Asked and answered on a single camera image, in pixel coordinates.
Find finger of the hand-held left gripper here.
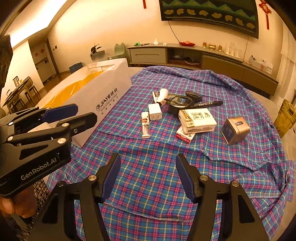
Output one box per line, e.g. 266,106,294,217
7,112,97,146
0,104,78,133

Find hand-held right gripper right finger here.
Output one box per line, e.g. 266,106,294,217
175,153,270,241

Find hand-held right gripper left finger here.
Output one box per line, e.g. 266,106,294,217
27,153,122,241

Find white cardboard box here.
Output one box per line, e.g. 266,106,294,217
35,58,133,148

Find red and white card box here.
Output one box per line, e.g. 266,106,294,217
176,126,196,142

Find cream printed carton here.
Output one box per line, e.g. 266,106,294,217
179,108,217,134

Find white printed lighter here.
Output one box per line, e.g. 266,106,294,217
141,112,151,139

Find gold tin box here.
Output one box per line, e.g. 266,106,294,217
221,117,250,145

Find black-framed glasses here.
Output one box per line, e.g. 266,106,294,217
170,90,202,114

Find white charger plug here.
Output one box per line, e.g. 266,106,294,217
148,103,162,121

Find black marker pen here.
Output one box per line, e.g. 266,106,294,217
190,100,223,109

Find small white stapler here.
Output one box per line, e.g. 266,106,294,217
152,88,169,104

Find person's left hand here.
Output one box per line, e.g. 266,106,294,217
0,183,36,219

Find person's patterned clothing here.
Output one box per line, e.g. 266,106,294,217
14,179,50,241

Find plaid cloth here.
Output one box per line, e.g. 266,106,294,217
46,65,293,241

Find blue plastic crate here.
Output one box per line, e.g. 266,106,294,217
69,62,83,73

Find dark wooden dining table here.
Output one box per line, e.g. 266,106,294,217
2,77,33,114

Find green plastic chair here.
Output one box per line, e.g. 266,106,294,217
107,43,127,60

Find yellow textured cushion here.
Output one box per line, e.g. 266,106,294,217
275,100,296,138

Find grey television cabinet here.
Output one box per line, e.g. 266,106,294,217
127,43,279,98

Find cluster of clear glass cups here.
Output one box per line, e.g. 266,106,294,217
225,42,241,57

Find white printed packet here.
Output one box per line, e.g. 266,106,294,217
249,55,273,75

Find television with patterned cover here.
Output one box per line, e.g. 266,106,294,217
159,0,259,39

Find black television cable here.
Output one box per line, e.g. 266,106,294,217
168,20,183,43

